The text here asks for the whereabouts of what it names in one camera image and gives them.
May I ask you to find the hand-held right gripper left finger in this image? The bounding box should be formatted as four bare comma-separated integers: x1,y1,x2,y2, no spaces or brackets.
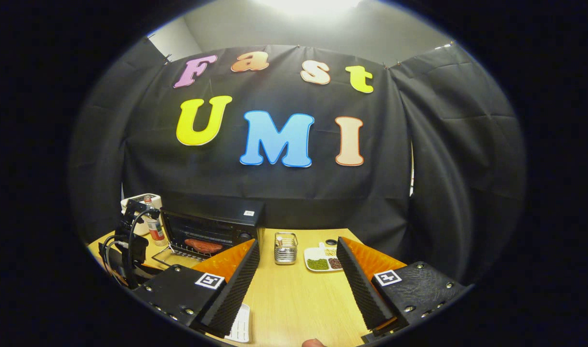
132,239,261,338

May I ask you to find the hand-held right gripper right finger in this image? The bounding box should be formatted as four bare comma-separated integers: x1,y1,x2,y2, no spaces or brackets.
336,236,470,340

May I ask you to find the reddish brown meat piece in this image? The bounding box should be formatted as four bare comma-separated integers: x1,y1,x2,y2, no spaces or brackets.
184,239,223,254

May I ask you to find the black electric oven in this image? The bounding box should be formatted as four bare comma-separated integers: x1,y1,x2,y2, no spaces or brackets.
152,194,265,268

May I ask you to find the white rectangular plate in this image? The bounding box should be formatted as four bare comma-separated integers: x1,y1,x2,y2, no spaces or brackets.
225,304,251,344

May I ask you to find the white divided dish with beans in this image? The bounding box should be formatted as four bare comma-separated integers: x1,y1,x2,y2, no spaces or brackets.
304,246,343,272

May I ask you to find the white toaster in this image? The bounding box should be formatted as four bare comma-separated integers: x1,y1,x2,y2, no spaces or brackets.
120,193,162,236

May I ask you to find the large ceiling light panel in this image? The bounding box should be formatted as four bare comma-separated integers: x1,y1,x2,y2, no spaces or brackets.
255,0,366,19

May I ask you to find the metal wire holder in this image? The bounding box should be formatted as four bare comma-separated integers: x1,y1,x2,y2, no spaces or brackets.
274,232,298,265

